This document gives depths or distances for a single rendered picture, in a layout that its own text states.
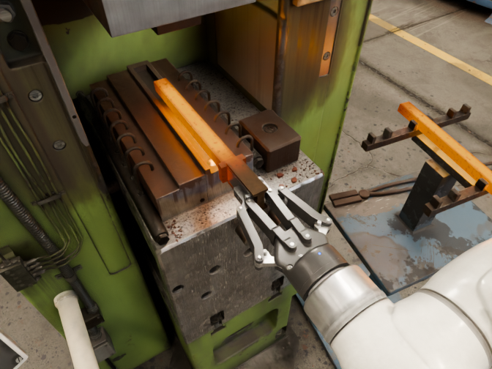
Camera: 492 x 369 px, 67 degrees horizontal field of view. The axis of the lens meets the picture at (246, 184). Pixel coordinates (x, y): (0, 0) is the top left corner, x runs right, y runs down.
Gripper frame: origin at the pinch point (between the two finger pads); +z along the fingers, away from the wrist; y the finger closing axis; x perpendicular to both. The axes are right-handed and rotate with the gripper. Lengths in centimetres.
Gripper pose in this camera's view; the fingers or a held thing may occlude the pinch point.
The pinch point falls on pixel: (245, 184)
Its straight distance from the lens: 59.5
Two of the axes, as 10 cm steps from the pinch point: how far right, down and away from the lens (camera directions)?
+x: 0.0, -6.7, -7.4
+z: -5.2, -6.3, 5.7
